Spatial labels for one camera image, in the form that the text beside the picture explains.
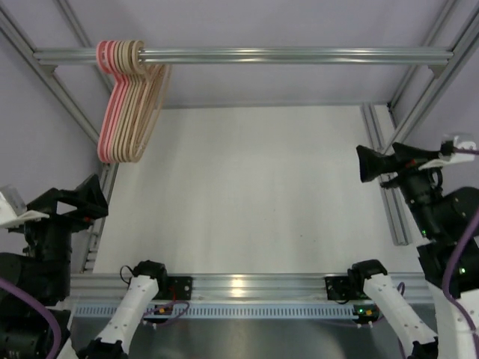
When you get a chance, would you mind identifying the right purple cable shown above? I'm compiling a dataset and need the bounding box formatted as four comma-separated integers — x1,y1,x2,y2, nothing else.
321,145,479,359

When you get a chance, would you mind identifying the front aluminium rail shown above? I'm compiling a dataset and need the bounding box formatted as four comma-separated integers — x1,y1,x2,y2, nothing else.
69,272,431,300

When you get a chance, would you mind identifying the aluminium hanging rail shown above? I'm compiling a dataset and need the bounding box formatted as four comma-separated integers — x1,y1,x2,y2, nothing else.
31,46,456,70

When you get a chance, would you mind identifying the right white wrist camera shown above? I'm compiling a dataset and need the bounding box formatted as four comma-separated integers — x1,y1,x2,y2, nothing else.
419,132,478,170

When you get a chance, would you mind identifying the grey slotted cable duct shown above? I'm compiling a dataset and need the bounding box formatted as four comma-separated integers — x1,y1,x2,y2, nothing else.
73,301,379,319

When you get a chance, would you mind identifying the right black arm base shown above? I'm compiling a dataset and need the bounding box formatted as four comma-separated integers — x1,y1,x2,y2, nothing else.
325,276,368,304

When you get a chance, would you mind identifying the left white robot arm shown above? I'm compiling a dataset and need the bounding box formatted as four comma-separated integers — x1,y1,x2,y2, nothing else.
1,175,166,358

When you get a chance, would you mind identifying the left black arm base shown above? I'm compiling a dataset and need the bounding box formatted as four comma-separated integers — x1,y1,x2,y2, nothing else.
165,276,193,301

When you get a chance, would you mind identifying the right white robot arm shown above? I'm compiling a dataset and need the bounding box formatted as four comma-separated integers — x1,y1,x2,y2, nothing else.
348,135,478,358

